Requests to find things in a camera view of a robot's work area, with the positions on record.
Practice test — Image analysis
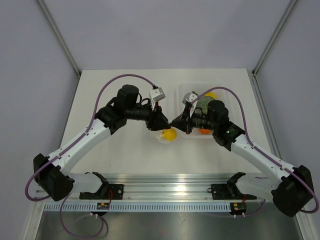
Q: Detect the right aluminium frame post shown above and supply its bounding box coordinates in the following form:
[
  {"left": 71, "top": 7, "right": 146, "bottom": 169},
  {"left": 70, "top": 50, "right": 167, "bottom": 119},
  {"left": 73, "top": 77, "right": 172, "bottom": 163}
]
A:
[{"left": 252, "top": 0, "right": 300, "bottom": 78}]

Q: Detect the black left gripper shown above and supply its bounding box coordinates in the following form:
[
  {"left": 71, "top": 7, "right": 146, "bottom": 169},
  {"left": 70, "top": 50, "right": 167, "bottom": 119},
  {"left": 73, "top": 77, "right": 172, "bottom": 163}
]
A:
[{"left": 125, "top": 98, "right": 171, "bottom": 131}]

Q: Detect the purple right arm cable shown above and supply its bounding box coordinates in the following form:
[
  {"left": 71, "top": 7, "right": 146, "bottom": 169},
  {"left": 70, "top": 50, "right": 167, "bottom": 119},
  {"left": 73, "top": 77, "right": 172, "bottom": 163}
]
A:
[{"left": 191, "top": 86, "right": 316, "bottom": 218}]

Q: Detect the clear zip top bag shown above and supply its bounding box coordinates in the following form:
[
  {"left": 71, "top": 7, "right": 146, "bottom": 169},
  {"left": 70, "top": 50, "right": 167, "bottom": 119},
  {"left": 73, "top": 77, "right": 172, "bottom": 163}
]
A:
[{"left": 149, "top": 126, "right": 178, "bottom": 145}]

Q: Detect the aluminium frame post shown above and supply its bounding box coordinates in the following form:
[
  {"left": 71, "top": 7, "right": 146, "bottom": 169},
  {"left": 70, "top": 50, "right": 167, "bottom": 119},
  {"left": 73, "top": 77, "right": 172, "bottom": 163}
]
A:
[
  {"left": 252, "top": 0, "right": 300, "bottom": 78},
  {"left": 35, "top": 0, "right": 82, "bottom": 80}
]

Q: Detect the orange fruit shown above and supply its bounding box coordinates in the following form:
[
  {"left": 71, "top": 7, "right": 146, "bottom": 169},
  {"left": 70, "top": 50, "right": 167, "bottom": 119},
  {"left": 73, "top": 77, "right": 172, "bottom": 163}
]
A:
[{"left": 199, "top": 128, "right": 212, "bottom": 135}]

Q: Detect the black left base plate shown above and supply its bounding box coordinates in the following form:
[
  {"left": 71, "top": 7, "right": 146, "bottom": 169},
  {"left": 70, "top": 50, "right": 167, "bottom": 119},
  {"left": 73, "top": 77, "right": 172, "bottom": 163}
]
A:
[{"left": 79, "top": 183, "right": 124, "bottom": 200}]

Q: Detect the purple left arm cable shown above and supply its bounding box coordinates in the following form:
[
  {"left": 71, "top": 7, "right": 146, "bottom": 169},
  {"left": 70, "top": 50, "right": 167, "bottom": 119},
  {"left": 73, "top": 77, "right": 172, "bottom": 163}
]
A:
[{"left": 24, "top": 73, "right": 157, "bottom": 237}]

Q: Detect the white perforated plastic basket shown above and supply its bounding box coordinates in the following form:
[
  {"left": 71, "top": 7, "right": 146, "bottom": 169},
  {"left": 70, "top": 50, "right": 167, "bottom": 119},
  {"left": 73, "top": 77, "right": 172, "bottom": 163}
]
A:
[{"left": 176, "top": 83, "right": 227, "bottom": 138}]

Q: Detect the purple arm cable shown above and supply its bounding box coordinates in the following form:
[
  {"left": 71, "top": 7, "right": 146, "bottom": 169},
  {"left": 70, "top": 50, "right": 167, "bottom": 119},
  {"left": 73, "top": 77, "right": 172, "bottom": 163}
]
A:
[
  {"left": 191, "top": 86, "right": 316, "bottom": 218},
  {"left": 24, "top": 73, "right": 157, "bottom": 237}
]

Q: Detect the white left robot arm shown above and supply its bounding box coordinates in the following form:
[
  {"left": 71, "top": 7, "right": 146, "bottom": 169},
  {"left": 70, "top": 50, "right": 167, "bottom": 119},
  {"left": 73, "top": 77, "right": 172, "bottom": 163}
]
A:
[{"left": 33, "top": 84, "right": 170, "bottom": 202}]

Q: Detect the left aluminium frame post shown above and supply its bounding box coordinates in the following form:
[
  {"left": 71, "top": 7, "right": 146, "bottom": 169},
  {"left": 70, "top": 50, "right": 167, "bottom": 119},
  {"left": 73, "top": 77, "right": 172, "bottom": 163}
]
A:
[{"left": 35, "top": 0, "right": 82, "bottom": 80}]

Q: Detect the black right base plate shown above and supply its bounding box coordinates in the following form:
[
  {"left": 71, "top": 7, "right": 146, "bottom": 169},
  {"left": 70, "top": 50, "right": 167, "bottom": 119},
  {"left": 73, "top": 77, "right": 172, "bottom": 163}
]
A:
[{"left": 207, "top": 183, "right": 257, "bottom": 201}]

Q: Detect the green netted melon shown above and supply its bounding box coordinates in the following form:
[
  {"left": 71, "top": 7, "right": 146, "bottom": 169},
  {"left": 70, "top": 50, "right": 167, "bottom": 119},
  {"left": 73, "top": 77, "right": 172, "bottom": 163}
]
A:
[{"left": 196, "top": 96, "right": 215, "bottom": 114}]

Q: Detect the white slotted cable duct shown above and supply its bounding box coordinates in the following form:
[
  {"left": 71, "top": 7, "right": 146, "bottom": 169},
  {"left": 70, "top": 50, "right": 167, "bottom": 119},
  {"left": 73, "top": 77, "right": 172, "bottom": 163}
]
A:
[{"left": 43, "top": 201, "right": 247, "bottom": 213}]

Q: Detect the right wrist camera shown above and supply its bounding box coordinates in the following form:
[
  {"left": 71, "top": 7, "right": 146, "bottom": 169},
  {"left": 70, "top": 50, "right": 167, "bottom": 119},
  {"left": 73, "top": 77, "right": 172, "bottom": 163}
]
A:
[{"left": 182, "top": 92, "right": 198, "bottom": 117}]

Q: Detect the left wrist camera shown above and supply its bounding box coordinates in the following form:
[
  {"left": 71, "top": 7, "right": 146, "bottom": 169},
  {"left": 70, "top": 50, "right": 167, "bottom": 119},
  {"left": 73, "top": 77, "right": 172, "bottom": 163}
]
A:
[{"left": 149, "top": 87, "right": 166, "bottom": 110}]

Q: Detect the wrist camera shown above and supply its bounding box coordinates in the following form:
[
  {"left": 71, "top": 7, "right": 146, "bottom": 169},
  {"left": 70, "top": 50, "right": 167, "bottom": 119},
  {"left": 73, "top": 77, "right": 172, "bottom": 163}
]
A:
[
  {"left": 149, "top": 87, "right": 166, "bottom": 110},
  {"left": 182, "top": 92, "right": 198, "bottom": 117}
]

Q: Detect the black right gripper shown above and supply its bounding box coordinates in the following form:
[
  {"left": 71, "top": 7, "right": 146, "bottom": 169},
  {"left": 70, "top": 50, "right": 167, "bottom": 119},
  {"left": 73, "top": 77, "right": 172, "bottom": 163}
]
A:
[{"left": 169, "top": 105, "right": 218, "bottom": 135}]

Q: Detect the yellow lemon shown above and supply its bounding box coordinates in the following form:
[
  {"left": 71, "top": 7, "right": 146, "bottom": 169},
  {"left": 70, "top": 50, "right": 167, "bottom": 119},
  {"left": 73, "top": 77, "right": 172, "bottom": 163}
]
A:
[
  {"left": 161, "top": 128, "right": 177, "bottom": 142},
  {"left": 204, "top": 92, "right": 217, "bottom": 100}
]

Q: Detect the aluminium front rail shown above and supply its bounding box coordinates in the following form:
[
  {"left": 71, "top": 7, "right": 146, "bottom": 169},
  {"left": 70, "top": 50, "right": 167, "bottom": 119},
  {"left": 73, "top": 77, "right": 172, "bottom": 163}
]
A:
[{"left": 33, "top": 176, "right": 306, "bottom": 203}]

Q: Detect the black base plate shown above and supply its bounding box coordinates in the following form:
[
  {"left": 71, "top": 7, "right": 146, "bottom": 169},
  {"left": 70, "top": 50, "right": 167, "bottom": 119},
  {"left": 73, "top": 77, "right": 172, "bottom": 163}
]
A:
[
  {"left": 207, "top": 183, "right": 257, "bottom": 201},
  {"left": 79, "top": 183, "right": 124, "bottom": 200}
]

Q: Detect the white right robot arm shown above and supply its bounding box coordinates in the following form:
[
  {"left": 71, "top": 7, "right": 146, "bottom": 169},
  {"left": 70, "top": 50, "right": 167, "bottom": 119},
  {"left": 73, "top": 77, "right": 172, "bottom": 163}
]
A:
[{"left": 171, "top": 100, "right": 320, "bottom": 217}]

